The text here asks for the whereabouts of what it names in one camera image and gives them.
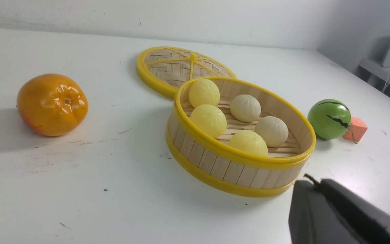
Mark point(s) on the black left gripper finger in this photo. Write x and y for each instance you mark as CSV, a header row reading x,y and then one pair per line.
x,y
326,212

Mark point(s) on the orange toy tangerine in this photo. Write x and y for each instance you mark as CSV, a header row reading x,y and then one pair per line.
x,y
52,104

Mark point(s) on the woven bamboo steamer lid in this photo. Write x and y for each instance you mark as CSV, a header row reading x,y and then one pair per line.
x,y
164,68

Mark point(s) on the yellow bun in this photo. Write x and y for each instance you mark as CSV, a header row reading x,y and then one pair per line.
x,y
204,91
249,142
209,119

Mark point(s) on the bamboo steamer tray yellow rim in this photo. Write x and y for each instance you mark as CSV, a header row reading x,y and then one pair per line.
x,y
215,163

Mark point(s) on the orange foam cube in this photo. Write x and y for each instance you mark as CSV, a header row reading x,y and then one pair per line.
x,y
356,130

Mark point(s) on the green toy watermelon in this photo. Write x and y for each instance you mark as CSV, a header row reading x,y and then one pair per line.
x,y
330,119

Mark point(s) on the white bun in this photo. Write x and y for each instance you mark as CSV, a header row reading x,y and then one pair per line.
x,y
245,108
272,130

